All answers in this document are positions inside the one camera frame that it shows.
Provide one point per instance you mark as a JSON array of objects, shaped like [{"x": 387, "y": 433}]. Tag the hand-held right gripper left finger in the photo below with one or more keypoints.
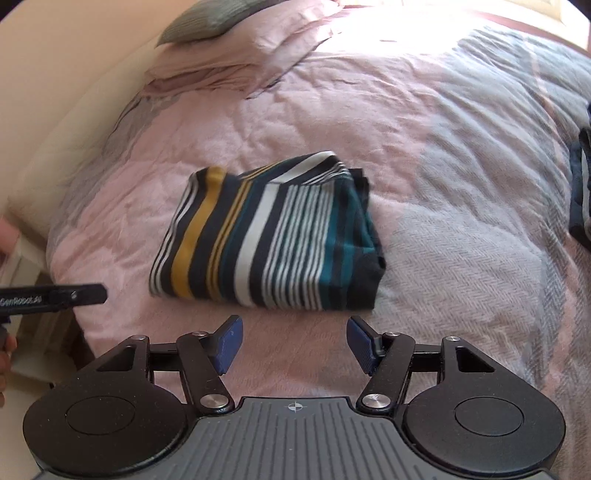
[{"x": 228, "y": 344}]

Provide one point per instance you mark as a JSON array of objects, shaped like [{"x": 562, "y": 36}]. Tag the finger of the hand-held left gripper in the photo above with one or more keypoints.
[{"x": 78, "y": 294}]

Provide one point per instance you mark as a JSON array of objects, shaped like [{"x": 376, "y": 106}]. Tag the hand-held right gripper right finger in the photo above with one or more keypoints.
[{"x": 360, "y": 344}]

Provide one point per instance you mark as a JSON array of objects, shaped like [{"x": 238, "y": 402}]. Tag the striped navy teal sweater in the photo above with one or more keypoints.
[{"x": 277, "y": 230}]

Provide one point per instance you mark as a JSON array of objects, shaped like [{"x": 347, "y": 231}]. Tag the person's left hand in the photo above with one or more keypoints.
[{"x": 7, "y": 353}]

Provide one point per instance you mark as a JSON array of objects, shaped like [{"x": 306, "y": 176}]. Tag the white nightstand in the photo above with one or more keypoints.
[{"x": 32, "y": 265}]

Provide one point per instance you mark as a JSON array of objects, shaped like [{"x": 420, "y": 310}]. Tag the pink and grey bedspread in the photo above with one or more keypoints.
[{"x": 438, "y": 138}]

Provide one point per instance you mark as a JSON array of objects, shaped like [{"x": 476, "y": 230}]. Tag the stack of folded clothes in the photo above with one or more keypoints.
[{"x": 581, "y": 184}]

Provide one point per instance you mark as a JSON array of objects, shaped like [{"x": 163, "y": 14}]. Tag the folded pink quilt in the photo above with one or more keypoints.
[{"x": 258, "y": 55}]

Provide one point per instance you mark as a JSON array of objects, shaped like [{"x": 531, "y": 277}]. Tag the grey checked pillow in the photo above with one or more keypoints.
[{"x": 207, "y": 21}]

